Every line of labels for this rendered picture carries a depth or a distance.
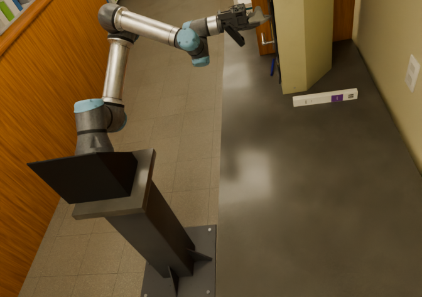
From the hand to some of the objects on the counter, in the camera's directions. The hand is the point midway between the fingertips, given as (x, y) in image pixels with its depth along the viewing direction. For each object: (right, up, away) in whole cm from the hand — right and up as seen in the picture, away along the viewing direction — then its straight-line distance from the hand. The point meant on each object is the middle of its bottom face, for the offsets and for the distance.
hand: (268, 19), depth 128 cm
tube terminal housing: (+24, -14, +31) cm, 42 cm away
